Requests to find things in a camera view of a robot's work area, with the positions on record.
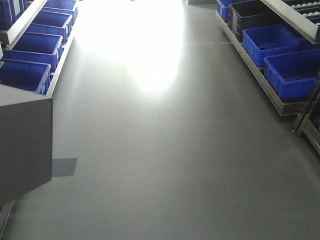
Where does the gray rectangular base block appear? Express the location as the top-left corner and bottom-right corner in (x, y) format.
(0, 85), (53, 206)

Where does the blue bin rack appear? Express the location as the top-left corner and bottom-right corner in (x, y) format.
(264, 48), (320, 102)
(242, 24), (300, 68)
(0, 59), (51, 95)

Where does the black plastic bin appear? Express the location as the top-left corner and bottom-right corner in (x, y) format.
(228, 0), (282, 43)

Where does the blue bin left rack near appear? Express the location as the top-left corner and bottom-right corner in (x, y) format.
(0, 59), (51, 95)

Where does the blue bin right rack near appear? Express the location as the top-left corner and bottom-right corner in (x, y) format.
(264, 48), (320, 102)

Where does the right steel rack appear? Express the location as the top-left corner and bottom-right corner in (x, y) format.
(216, 0), (320, 150)

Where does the steel rack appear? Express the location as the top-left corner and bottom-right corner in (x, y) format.
(216, 0), (320, 150)
(0, 0), (79, 96)

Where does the left steel rack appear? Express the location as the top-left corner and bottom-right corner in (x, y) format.
(0, 0), (79, 96)

